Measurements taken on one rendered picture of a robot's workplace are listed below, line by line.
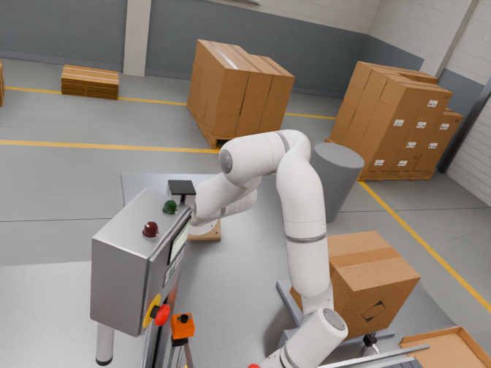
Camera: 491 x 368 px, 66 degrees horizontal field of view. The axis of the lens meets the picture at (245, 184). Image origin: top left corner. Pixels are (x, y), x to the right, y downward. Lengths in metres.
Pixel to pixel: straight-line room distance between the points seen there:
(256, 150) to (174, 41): 5.29
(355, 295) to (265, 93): 3.22
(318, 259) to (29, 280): 0.98
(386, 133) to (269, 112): 1.30
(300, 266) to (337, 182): 2.47
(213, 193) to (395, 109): 3.31
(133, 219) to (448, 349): 1.34
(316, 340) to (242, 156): 0.44
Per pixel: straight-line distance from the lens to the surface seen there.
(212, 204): 1.16
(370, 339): 1.33
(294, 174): 0.77
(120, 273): 0.63
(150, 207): 0.68
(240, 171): 0.86
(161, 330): 0.95
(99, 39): 6.00
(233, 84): 4.01
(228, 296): 1.43
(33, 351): 1.28
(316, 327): 0.90
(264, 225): 1.80
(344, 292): 1.24
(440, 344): 1.69
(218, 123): 4.13
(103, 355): 0.92
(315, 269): 0.82
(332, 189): 3.29
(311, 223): 0.78
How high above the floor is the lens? 1.88
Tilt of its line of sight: 30 degrees down
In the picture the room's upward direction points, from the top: 15 degrees clockwise
